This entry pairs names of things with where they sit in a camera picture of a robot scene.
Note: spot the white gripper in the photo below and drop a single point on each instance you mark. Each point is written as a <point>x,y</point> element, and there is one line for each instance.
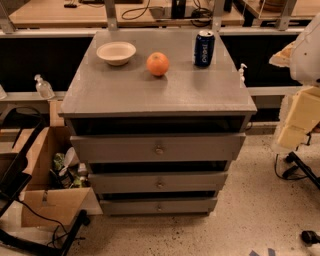
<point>307,56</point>

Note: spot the grey bottom drawer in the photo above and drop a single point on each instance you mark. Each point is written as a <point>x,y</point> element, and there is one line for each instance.
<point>171,206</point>

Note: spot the grey drawer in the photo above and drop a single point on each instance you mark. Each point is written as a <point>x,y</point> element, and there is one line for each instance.
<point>116,149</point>
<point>157,182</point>
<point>171,206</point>

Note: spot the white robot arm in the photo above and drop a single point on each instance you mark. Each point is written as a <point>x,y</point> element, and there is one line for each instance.
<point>302,58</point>

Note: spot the grey wooden drawer cabinet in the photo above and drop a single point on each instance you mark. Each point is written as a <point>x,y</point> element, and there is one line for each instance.
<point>127,100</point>

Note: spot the grey middle drawer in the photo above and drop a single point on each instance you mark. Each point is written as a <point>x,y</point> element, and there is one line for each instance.
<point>157,182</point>

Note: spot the grey top drawer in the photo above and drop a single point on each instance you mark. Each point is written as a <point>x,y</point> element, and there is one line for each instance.
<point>116,149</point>

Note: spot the black stand right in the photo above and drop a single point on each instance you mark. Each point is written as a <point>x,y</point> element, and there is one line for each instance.
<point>298,170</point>

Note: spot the black stand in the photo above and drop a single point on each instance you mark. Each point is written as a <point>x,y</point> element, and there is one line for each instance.
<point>298,170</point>
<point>12,181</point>

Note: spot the white pump bottle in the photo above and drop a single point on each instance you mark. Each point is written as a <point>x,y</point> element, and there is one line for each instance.
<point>241,70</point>

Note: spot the blue Pepsi can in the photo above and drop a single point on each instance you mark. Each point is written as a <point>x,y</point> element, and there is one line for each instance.
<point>204,47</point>

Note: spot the black caster wheel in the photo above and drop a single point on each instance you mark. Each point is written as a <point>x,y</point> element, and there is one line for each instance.
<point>310,237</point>

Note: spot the orange fruit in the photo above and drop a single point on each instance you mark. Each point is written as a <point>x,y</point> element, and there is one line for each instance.
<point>157,64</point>

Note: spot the white bowl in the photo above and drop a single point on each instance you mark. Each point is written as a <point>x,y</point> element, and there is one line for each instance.
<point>116,53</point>

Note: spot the wooden workbench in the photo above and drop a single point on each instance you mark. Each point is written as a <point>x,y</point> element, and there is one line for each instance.
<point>70,14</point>

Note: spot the brown cardboard box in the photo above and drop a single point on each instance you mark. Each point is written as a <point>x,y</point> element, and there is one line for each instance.
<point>58,204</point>

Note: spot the clear sanitizer bottle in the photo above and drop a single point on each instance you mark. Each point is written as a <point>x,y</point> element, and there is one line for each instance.
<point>43,87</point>

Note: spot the black stand left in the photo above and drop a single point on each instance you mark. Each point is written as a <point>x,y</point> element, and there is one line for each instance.
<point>12,181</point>

